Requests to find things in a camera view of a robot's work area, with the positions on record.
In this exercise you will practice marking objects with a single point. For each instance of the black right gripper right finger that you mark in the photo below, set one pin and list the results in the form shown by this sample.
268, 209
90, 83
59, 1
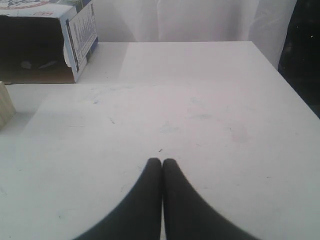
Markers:
187, 216

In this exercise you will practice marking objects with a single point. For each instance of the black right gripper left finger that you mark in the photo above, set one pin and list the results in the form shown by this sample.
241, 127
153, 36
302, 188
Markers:
139, 215

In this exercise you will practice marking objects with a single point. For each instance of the light wooden block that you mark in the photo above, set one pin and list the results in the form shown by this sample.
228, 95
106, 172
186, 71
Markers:
7, 109

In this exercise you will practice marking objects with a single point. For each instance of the printed cardboard box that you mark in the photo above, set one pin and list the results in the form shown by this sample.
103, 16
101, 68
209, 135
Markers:
46, 41

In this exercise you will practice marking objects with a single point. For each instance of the white backdrop curtain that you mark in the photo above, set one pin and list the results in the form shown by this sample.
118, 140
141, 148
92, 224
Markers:
263, 22

